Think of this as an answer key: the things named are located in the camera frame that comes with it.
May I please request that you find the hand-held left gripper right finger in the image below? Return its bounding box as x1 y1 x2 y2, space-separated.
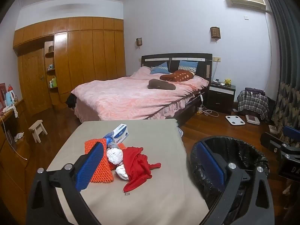
196 142 275 225

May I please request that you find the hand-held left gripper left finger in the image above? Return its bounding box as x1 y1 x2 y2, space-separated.
26 142 105 225

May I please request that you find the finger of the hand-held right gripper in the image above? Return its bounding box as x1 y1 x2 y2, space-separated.
282 126 300 146
261 132 289 155

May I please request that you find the bin with black bag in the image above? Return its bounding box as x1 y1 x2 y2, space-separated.
189 136 270 225

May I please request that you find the white tissue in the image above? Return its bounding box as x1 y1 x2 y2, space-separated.
106 148 124 165
115 164 130 181

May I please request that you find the red plastic bag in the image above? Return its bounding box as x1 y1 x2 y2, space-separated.
123 146 162 193

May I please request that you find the orange foam net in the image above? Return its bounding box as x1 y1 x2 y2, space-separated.
84 139 126 183

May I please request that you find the blue plastic bag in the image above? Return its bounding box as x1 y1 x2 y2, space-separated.
102 132 118 149

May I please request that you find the white bathroom scale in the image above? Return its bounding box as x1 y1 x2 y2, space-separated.
225 115 245 125

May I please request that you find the plaid cloth on chair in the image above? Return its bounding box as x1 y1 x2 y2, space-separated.
237 87 270 122

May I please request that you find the blue and white box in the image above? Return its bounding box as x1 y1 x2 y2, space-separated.
112 123 130 144

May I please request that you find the small wooden stool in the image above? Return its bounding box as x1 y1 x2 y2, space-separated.
28 120 48 143

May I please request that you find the black and white nightstand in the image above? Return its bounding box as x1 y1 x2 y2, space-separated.
207 82 236 113

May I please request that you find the black cloth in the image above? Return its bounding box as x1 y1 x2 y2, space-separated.
66 94 78 109

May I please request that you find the wooden dresser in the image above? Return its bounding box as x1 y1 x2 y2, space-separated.
0 98 47 216

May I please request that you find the pink blanket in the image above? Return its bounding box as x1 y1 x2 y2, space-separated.
71 66 210 123

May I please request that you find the green patterned curtain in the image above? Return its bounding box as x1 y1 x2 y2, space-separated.
260 0 300 141

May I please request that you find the brown pillow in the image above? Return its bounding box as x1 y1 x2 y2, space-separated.
148 79 176 91

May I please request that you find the red dotted pillow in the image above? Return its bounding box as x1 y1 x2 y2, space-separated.
160 70 195 82

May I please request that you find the blue pillow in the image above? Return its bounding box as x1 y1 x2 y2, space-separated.
150 61 170 75
178 60 199 73

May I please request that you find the light blue kettle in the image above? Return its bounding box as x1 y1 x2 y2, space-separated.
5 91 16 107

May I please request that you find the dark wooden bed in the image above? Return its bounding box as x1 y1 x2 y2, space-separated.
70 53 214 125

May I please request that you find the red picture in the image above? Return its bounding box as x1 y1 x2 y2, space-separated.
0 82 7 110

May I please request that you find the wooden wardrobe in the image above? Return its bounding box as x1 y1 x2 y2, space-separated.
13 16 125 116

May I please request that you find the white charger cable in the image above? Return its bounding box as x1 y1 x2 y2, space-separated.
197 93 219 117

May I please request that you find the thin white cable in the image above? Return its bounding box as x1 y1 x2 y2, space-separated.
0 115 27 161

